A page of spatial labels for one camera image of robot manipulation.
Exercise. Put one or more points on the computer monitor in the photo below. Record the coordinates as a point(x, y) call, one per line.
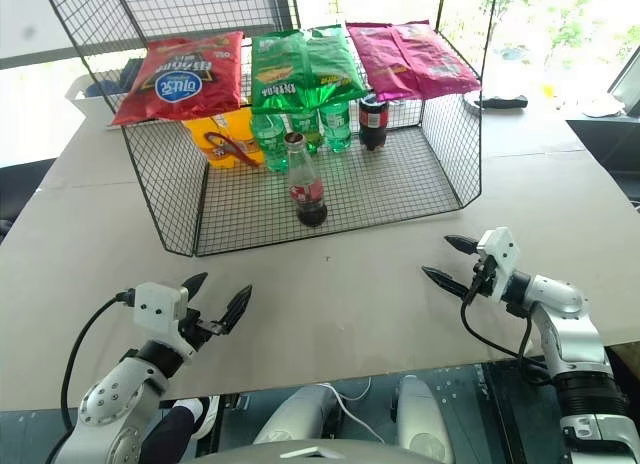
point(627, 84)

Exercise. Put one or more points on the yellow chip bag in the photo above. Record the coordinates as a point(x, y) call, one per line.
point(235, 129)

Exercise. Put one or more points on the glass cola bottle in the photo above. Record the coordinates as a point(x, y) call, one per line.
point(306, 184)

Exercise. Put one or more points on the green plastic soda bottle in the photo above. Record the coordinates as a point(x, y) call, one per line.
point(337, 129)
point(305, 125)
point(270, 144)

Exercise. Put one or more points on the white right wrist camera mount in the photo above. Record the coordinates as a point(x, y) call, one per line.
point(500, 254)

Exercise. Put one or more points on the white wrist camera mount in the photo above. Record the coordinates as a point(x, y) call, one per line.
point(156, 304)
point(500, 254)

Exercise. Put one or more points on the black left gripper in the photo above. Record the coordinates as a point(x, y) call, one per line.
point(194, 329)

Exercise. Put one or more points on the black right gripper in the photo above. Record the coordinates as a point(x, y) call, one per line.
point(483, 279)

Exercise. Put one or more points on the dark plastic cola bottle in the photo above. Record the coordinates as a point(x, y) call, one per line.
point(374, 125)

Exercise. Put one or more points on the red chip bag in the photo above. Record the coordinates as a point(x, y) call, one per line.
point(180, 79)

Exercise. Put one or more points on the dark navy rounded shape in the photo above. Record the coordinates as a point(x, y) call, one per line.
point(167, 434)

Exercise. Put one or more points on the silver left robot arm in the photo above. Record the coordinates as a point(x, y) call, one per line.
point(115, 394)

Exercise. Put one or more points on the white sneaker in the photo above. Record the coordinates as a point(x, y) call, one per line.
point(205, 414)

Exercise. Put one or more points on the grey robot torso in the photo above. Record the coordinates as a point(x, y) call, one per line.
point(300, 454)

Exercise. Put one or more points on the white plastic bin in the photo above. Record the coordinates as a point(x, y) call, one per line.
point(82, 98)

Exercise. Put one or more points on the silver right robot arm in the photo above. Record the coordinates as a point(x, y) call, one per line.
point(575, 334)

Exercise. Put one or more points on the dark blue cloth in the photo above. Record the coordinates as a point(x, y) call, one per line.
point(127, 71)

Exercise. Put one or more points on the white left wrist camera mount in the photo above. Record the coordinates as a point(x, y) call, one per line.
point(156, 304)

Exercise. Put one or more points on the green chip bag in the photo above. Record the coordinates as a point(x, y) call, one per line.
point(335, 64)
point(275, 74)

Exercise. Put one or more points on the dark side desk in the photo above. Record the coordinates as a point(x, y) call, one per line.
point(610, 144)

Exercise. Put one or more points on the silver robot leg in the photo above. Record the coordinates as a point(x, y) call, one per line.
point(422, 419)
point(295, 414)

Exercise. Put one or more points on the magenta chip bag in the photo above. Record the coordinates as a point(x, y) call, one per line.
point(375, 59)
point(440, 64)

